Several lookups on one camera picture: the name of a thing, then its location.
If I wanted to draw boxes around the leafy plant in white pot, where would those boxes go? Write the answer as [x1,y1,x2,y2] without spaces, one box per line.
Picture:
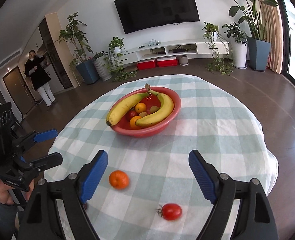
[222,22,248,69]

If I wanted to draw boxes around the person's left forearm grey sleeve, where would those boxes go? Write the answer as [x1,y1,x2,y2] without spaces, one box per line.
[0,180,20,240]

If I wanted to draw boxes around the trailing pothos in white pot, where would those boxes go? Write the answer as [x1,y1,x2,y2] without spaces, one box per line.
[108,37,138,82]
[202,22,234,75]

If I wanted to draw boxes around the brown entrance door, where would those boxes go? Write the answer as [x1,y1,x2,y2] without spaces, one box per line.
[3,66,35,115]

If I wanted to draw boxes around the red storage box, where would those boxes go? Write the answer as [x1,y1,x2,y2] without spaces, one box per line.
[137,59,157,70]
[157,57,177,67]

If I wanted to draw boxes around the green white checked tablecloth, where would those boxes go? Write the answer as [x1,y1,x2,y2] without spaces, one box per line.
[49,74,279,240]

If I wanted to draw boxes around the large orange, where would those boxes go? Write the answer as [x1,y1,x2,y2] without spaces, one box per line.
[129,116,143,130]

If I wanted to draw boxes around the tall dark wall cabinet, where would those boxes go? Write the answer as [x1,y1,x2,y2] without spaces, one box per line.
[39,14,73,89]

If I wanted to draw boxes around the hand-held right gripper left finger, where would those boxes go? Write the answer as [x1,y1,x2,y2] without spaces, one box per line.
[17,150,108,240]

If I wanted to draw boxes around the large yellow banana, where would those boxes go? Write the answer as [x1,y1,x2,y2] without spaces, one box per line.
[106,91,151,127]

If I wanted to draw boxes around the wall-mounted black television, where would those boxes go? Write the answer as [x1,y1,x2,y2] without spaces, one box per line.
[114,0,200,35]

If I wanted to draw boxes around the large plant in blue-grey pot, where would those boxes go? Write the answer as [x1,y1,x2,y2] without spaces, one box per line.
[209,0,279,72]

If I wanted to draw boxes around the tangerine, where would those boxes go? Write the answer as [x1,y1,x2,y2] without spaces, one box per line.
[109,170,129,190]

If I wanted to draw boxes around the small yellow banana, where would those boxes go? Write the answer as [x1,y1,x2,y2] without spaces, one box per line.
[135,84,175,128]

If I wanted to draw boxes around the person's left hand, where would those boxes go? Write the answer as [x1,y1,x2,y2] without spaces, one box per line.
[0,179,35,205]

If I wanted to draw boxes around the plant in ribbed white pot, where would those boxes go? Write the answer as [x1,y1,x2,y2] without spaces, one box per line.
[93,52,112,81]

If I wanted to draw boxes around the beige curtain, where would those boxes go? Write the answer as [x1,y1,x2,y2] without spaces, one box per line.
[254,0,284,75]

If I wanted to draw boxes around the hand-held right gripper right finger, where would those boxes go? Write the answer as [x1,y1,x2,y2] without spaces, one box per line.
[188,149,279,240]

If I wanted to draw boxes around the white television cabinet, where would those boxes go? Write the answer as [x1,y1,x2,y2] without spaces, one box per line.
[117,39,230,65]

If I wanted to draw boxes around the black framed sliding glass door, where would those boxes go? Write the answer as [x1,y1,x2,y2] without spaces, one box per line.
[270,0,295,94]

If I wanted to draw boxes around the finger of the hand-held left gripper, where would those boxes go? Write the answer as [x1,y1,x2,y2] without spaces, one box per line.
[18,152,63,178]
[12,129,59,153]

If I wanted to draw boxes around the red plastic basin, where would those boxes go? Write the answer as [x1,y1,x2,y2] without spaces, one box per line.
[107,87,181,138]

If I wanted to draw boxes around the tall plant in blue pot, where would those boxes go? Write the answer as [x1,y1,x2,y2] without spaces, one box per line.
[59,12,100,85]

